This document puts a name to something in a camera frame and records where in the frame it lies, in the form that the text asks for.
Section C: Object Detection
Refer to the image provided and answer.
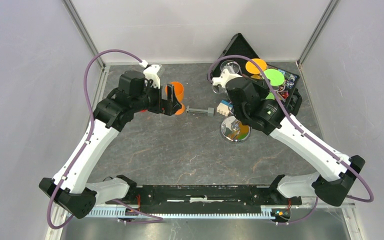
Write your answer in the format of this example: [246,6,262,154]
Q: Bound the black open case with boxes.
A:
[207,33,302,116]

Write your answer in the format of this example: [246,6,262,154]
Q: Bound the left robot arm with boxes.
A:
[39,70,182,219]

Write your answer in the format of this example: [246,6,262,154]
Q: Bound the chrome wine glass rack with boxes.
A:
[220,59,279,143]

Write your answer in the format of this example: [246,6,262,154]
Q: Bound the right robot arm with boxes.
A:
[225,76,366,207]

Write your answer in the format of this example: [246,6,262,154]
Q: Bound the green wine glass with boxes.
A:
[264,69,285,101]

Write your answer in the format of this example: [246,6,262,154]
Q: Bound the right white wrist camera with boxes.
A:
[212,68,241,89]

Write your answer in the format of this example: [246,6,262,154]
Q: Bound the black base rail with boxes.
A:
[121,184,303,220]

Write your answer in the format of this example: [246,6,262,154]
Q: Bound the grey metal tool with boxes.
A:
[186,105,214,117]

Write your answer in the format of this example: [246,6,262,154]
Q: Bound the yellow wine glass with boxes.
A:
[245,58,268,80]

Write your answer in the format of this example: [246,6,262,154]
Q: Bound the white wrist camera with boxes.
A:
[212,68,241,89]
[139,59,164,89]

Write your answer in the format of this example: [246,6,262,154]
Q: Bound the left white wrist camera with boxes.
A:
[139,59,164,89]

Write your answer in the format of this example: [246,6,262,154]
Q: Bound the orange wine glass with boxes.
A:
[169,81,186,115]

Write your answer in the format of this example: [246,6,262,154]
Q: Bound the white blue block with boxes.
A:
[216,100,231,117]

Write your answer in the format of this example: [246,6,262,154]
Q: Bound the clear wine glass back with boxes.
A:
[211,60,242,94]

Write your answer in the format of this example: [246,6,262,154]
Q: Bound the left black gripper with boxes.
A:
[132,79,182,116]

